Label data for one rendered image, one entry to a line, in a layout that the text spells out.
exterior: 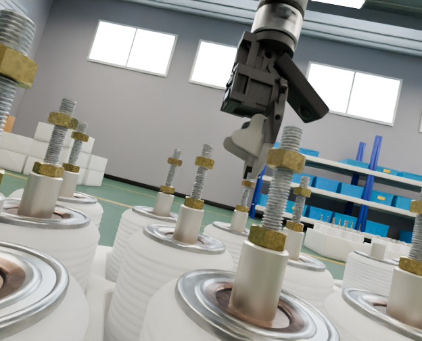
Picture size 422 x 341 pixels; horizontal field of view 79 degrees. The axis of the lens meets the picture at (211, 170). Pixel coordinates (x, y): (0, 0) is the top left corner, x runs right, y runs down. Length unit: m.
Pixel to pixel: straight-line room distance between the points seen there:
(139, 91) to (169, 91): 0.67
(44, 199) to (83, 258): 0.05
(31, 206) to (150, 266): 0.09
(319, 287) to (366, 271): 0.31
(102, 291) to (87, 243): 0.10
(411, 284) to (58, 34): 7.56
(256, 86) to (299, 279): 0.26
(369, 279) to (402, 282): 0.36
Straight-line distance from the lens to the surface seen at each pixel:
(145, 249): 0.21
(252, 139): 0.37
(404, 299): 0.22
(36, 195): 0.22
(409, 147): 6.49
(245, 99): 0.37
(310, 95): 0.43
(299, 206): 0.29
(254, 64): 0.42
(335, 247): 2.48
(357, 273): 0.58
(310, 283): 0.26
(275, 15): 0.44
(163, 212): 0.34
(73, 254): 0.20
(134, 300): 0.22
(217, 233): 0.36
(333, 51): 6.51
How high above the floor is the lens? 0.30
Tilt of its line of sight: 4 degrees up
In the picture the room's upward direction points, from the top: 14 degrees clockwise
